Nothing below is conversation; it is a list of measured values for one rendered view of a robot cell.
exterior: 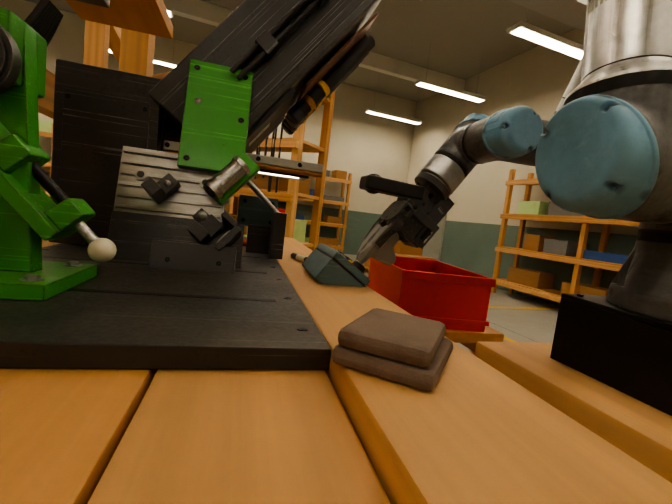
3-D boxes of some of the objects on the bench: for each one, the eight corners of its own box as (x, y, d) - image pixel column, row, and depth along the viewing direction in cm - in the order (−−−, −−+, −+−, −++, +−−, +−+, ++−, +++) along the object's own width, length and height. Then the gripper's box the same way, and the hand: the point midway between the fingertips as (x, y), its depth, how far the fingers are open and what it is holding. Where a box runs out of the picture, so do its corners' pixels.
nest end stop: (220, 255, 65) (240, 236, 66) (219, 250, 59) (241, 230, 61) (215, 250, 65) (235, 231, 66) (213, 245, 59) (235, 225, 61)
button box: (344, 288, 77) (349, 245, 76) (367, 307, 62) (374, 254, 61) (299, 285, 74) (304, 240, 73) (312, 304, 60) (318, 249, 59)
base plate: (263, 244, 137) (264, 238, 137) (329, 371, 31) (332, 348, 31) (141, 232, 126) (142, 226, 126) (-385, 367, 21) (-388, 332, 20)
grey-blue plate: (272, 253, 94) (277, 199, 92) (273, 254, 92) (278, 199, 90) (234, 250, 91) (239, 194, 90) (234, 251, 89) (239, 194, 88)
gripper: (464, 202, 66) (389, 291, 64) (438, 202, 75) (372, 281, 73) (433, 169, 64) (355, 261, 62) (410, 173, 72) (341, 254, 71)
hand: (358, 257), depth 67 cm, fingers closed
